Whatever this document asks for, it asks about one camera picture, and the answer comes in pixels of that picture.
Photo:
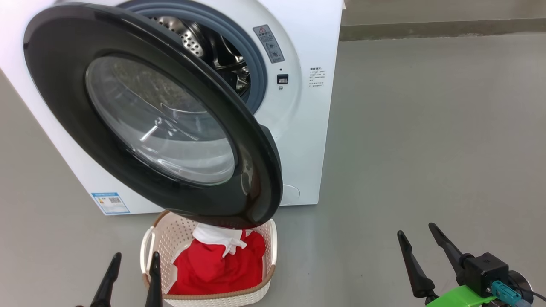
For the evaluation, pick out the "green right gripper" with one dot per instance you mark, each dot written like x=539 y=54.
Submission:
x=463 y=297

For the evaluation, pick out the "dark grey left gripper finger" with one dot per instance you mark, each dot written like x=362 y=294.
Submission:
x=108 y=285
x=154 y=285

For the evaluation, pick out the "red and white garment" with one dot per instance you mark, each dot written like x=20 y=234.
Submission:
x=213 y=268

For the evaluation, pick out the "round dark glass washer door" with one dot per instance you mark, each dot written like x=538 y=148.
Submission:
x=64 y=85

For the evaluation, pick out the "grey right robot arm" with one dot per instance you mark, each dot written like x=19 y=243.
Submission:
x=522 y=281

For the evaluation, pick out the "cream perforated laundry basket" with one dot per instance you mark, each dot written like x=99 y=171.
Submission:
x=162 y=238

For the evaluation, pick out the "white front-load washing machine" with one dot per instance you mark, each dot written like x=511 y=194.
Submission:
x=307 y=128

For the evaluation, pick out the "black door lock socket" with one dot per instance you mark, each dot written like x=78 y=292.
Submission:
x=282 y=79

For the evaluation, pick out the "perforated steel washer drum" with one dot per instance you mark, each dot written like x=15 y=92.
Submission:
x=222 y=55

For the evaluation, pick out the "blue energy label sticker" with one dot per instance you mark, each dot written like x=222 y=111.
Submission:
x=110 y=203

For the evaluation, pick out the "round white filter cover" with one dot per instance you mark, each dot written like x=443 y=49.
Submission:
x=292 y=194

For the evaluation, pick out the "grey warning label sticker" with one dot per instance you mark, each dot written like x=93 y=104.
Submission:
x=268 y=43

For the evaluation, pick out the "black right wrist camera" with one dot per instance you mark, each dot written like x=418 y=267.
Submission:
x=486 y=270

